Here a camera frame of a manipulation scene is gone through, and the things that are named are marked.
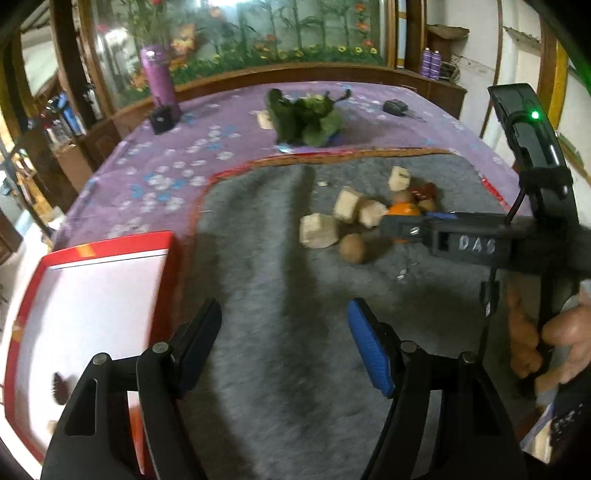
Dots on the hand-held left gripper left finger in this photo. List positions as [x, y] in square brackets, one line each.
[203, 344]

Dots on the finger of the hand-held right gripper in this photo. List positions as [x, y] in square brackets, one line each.
[404, 228]

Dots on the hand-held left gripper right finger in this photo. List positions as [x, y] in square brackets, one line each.
[369, 350]

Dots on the tangerine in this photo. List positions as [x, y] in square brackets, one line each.
[402, 210]

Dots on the brown round fruit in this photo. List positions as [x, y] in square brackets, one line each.
[353, 248]
[404, 197]

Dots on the beige cut chunk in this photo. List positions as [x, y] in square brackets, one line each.
[52, 424]
[371, 213]
[318, 230]
[348, 205]
[399, 177]

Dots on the red tray with white inside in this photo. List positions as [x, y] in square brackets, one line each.
[92, 314]

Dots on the person's right hand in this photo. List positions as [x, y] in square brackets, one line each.
[572, 332]

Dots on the grey fleece blanket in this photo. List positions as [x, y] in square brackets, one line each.
[277, 300]

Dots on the small black device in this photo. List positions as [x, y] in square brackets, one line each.
[395, 108]

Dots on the green leafy vegetables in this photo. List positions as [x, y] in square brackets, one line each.
[307, 120]

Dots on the purple spray can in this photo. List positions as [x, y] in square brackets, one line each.
[436, 63]
[426, 61]

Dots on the pale flat block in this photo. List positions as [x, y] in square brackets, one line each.
[264, 121]

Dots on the person's dark printed clothing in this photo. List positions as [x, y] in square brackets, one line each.
[563, 424]

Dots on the purple floral tablecloth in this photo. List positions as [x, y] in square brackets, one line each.
[184, 152]

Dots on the small black box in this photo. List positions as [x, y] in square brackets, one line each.
[164, 119]

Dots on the floral painted glass panel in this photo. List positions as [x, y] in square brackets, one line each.
[277, 32]

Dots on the wooden display shelf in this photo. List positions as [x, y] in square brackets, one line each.
[60, 124]

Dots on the purple bottle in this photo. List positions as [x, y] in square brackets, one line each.
[159, 76]

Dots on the curved wooden frame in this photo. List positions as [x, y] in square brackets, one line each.
[549, 60]

